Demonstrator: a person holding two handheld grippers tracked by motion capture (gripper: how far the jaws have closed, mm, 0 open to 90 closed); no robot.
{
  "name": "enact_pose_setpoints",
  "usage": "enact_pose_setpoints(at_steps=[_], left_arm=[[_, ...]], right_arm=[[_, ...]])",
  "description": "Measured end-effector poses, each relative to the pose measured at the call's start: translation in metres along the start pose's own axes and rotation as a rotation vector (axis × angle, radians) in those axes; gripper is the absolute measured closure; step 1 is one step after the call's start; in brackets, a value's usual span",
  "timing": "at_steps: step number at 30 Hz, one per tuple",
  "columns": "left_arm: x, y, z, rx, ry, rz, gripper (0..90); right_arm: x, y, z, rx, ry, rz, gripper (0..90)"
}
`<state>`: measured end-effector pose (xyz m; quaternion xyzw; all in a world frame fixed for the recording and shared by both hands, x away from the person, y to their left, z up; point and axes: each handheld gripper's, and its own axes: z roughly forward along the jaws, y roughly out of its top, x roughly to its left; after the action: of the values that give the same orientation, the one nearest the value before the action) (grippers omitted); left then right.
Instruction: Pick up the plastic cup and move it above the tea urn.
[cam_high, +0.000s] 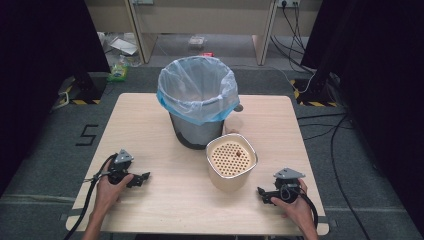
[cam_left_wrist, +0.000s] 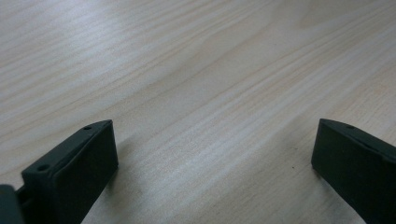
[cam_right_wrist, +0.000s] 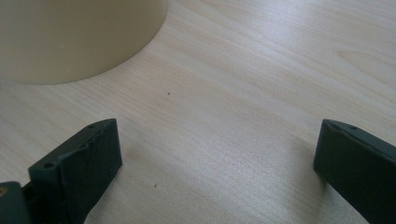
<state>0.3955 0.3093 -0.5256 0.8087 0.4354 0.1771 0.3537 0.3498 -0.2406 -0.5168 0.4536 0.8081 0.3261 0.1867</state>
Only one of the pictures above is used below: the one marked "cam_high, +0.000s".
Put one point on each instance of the perforated beige strainer insert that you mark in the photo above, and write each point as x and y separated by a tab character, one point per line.
228	160

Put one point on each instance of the clear plastic packet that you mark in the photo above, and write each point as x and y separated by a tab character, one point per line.
196	41

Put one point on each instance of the black stand base striped tape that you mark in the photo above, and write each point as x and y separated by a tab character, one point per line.
88	88
315	96

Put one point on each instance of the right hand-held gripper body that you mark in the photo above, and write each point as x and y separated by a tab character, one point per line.
287	190

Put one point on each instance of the beige wooden desk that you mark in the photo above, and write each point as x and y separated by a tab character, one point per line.
206	16

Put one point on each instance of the small red thing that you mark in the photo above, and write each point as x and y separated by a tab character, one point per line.
206	54

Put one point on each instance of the white wall socket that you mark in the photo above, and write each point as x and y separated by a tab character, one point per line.
288	2

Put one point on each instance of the light wooden table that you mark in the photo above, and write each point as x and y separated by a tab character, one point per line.
160	206

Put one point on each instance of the white papers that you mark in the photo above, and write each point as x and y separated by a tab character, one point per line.
124	46

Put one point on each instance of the translucent blue bin bag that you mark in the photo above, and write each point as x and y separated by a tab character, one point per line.
196	86

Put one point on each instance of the dark curtain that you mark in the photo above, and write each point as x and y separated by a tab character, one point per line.
383	83
36	83

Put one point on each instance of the small grey round thing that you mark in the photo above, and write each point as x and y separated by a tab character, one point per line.
238	107

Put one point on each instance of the beige square container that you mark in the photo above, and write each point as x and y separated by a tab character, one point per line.
230	183

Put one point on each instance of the person's left hand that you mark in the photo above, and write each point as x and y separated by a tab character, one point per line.
108	196

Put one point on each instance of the green packet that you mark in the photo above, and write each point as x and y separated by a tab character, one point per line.
117	73

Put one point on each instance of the grey trash bin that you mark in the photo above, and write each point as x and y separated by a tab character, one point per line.
196	133

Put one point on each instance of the person's right hand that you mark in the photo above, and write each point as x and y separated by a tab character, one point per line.
300	211

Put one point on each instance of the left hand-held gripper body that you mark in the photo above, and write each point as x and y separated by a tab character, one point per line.
118	171

